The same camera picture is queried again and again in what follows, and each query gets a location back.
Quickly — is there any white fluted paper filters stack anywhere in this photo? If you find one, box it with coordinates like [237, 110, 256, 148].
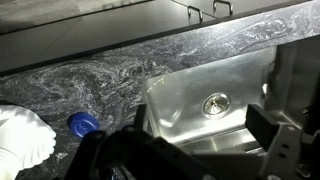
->
[0, 104, 58, 180]

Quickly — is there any stainless steel sink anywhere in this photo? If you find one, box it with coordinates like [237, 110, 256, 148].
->
[141, 34, 320, 155]

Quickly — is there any metal cabinet door handle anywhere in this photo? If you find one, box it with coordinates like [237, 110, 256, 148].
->
[212, 0, 234, 17]
[186, 5, 204, 24]

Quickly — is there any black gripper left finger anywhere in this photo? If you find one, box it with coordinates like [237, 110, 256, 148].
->
[134, 103, 148, 133]

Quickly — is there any blue ball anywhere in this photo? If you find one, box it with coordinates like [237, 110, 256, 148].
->
[67, 111, 101, 140]

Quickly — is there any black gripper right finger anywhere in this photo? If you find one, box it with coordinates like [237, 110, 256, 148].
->
[244, 103, 281, 153]

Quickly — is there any round metal sink drain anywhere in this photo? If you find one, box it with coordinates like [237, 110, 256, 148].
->
[201, 91, 232, 120]

